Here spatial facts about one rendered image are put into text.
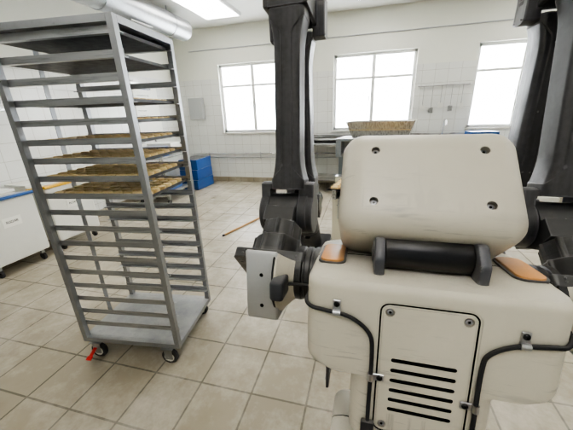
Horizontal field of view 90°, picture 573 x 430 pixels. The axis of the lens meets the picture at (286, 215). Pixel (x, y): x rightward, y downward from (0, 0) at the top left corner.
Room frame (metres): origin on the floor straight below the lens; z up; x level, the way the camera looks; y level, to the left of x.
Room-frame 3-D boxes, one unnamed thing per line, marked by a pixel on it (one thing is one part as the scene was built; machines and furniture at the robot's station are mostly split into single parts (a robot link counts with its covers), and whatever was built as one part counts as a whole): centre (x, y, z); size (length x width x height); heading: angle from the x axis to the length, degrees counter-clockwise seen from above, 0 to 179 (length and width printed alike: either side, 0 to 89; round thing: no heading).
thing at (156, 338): (1.64, 0.94, 0.93); 0.64 x 0.51 x 1.78; 81
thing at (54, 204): (3.35, 2.76, 0.39); 0.64 x 0.54 x 0.77; 72
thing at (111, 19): (1.37, 0.68, 0.97); 0.03 x 0.03 x 1.70; 81
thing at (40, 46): (1.64, 0.95, 1.77); 0.60 x 0.40 x 0.02; 81
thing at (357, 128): (2.63, -0.86, 1.25); 0.56 x 0.29 x 0.14; 63
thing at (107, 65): (1.64, 0.95, 1.68); 0.60 x 0.40 x 0.02; 81
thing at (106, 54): (1.44, 0.97, 1.68); 0.64 x 0.03 x 0.03; 81
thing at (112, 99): (1.44, 0.97, 1.50); 0.64 x 0.03 x 0.03; 81
